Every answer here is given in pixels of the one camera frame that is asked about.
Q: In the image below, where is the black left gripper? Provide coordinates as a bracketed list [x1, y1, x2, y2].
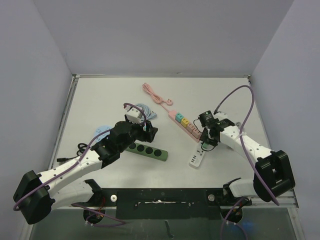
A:
[118, 114, 157, 152]

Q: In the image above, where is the pink USB charger plug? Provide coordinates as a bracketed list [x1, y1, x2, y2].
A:
[186, 123, 196, 133]

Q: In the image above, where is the yellow USB charger plug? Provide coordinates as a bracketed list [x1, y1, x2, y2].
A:
[180, 118, 190, 128]

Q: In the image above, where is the white power strip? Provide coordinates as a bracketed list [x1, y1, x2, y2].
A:
[188, 145, 207, 169]

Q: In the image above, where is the green power strip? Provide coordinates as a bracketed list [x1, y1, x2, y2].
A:
[125, 142, 169, 162]

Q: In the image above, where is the teal USB charger plug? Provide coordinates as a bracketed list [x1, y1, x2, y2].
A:
[175, 112, 184, 123]

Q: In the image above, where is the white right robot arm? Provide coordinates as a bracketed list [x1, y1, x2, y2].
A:
[198, 110, 296, 205]

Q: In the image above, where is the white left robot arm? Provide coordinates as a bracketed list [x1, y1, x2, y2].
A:
[13, 120, 158, 225]

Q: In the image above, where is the round blue power socket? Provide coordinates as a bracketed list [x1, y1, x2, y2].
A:
[93, 125, 113, 143]

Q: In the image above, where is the pink power strip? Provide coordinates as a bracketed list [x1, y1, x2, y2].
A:
[168, 110, 201, 143]

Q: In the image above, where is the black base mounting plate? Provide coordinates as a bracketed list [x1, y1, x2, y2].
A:
[81, 188, 238, 220]

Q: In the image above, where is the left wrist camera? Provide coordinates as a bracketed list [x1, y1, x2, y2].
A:
[124, 104, 145, 124]

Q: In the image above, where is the light blue coiled cable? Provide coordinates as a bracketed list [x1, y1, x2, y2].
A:
[134, 103, 158, 121]

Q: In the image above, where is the black power cable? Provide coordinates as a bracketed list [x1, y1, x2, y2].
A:
[56, 142, 88, 163]

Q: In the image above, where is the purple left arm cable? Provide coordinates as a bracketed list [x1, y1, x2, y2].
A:
[12, 102, 148, 228]

